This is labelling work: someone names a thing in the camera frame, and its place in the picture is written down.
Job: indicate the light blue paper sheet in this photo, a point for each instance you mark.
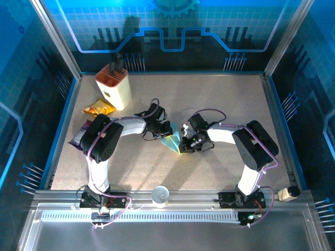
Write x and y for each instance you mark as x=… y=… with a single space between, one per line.
x=171 y=142

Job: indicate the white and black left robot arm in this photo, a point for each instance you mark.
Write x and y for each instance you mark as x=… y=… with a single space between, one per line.
x=131 y=125

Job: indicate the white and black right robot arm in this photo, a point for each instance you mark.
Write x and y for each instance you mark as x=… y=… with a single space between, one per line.
x=222 y=134

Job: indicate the white paper cup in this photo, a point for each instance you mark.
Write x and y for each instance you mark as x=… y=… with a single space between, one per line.
x=160 y=194

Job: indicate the cream knife block orange top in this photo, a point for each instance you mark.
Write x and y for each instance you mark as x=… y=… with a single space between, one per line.
x=117 y=91

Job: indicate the yellow snack bag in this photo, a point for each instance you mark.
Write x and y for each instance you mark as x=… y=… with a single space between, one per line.
x=99 y=108

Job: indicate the purple snack bag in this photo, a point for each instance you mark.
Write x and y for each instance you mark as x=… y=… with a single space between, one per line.
x=77 y=137

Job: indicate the aluminium table rail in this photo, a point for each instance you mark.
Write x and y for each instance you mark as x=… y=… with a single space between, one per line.
x=191 y=198

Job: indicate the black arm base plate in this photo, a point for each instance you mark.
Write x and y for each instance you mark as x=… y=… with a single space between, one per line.
x=86 y=202
x=222 y=200

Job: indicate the blue-edged aluminium side rail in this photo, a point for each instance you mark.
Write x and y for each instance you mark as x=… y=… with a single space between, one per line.
x=69 y=104
x=274 y=104

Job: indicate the aluminium frame post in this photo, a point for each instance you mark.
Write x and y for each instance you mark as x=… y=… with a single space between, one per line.
x=58 y=39
x=288 y=39

